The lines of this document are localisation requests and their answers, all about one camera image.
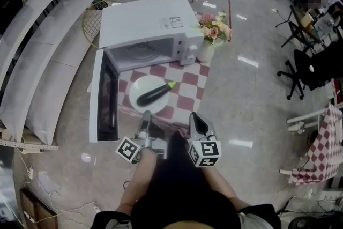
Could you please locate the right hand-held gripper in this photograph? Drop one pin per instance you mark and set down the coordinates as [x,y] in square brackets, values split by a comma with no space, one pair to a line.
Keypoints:
[209,150]

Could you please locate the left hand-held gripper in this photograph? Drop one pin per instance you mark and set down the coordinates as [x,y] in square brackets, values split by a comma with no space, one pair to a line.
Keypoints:
[128,149]

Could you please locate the purple toy eggplant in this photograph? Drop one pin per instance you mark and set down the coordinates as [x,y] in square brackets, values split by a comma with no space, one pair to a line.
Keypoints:
[152,94]

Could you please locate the white round plate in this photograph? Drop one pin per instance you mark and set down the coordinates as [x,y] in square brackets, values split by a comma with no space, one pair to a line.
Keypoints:
[139,85]

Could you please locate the white microwave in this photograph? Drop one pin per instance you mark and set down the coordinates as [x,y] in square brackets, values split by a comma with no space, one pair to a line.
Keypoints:
[139,18]

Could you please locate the person's right forearm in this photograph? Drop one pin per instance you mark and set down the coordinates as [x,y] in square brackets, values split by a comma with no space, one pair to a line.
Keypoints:
[217,185]

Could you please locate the person's left forearm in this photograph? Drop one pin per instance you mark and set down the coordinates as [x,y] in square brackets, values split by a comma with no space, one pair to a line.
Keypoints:
[136,182]

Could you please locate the pink checkered tablecloth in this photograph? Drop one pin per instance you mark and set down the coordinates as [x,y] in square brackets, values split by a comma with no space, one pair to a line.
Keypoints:
[324,147]
[185,102]

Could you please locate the person's black clothing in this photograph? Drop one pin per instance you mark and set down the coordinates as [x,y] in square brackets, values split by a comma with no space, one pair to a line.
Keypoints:
[182,190]

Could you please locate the white ribbed vase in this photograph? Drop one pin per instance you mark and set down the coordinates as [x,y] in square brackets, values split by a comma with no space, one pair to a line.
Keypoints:
[205,52]

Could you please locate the cluster of plastic bottles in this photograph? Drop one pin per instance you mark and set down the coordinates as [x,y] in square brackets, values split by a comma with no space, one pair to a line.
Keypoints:
[296,127]

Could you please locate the pink and cream flower bouquet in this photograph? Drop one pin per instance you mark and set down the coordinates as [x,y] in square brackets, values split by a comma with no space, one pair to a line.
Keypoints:
[213,29]

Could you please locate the white metal shelving rack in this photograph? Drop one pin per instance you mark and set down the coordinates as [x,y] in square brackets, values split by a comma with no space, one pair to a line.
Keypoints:
[40,61]

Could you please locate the white power strip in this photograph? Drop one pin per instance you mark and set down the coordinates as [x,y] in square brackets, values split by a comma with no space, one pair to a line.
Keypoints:
[29,173]

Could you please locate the black office chair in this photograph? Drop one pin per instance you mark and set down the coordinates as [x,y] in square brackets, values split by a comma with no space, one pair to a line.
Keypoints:
[313,72]

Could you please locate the brown wooden box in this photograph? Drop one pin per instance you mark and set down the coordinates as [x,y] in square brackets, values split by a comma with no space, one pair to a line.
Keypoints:
[40,211]

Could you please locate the dark folding table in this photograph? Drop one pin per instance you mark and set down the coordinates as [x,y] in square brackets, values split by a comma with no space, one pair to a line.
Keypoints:
[297,24]

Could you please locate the beige box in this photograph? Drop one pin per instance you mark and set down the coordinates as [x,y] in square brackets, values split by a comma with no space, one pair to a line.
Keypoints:
[307,21]

